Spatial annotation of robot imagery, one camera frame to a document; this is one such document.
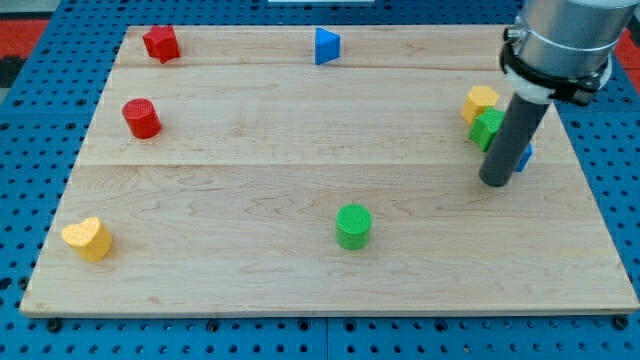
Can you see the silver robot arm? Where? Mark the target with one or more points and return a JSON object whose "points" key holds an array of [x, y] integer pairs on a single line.
{"points": [[561, 49]]}

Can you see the blue triangle block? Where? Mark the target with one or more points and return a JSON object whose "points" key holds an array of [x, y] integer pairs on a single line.
{"points": [[327, 46]]}

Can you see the green cylinder block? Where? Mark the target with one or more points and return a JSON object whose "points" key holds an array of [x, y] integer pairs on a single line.
{"points": [[353, 224]]}

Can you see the wooden board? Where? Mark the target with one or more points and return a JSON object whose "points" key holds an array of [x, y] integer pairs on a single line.
{"points": [[229, 211]]}

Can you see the yellow hexagon block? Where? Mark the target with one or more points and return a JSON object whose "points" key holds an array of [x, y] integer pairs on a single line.
{"points": [[476, 101]]}

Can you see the red cylinder block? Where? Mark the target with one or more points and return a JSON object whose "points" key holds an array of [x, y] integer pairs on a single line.
{"points": [[141, 118]]}

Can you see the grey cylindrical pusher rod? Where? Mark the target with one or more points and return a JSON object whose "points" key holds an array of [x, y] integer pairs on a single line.
{"points": [[522, 119]]}

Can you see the red star block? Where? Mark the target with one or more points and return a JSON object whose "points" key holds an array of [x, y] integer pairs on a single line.
{"points": [[161, 43]]}

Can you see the yellow heart block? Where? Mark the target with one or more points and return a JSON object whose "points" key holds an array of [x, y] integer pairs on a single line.
{"points": [[90, 239]]}

